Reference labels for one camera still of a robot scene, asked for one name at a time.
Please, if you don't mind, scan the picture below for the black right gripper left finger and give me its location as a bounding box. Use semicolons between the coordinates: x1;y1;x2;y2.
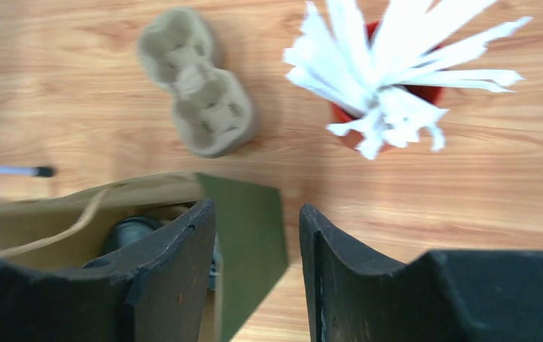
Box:
0;199;216;341

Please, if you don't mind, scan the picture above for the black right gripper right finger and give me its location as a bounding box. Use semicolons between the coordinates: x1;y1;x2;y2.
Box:
299;204;543;341

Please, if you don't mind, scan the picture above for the green paper bag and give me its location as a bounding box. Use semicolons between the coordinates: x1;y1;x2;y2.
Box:
0;172;289;341

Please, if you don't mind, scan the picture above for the cardboard cup carrier stack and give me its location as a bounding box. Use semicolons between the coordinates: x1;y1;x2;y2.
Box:
136;7;259;158

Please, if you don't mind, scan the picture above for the black coffee cup lid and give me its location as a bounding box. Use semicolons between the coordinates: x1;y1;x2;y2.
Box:
100;215;163;256

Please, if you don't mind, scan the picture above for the white tripod stand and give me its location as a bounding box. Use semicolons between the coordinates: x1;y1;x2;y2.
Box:
0;165;56;177

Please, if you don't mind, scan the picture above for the red cylindrical straw holder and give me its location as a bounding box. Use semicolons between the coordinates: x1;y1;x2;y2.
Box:
330;21;443;152

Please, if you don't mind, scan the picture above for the wrapped white straws bundle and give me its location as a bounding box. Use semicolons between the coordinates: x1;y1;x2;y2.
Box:
283;1;529;160

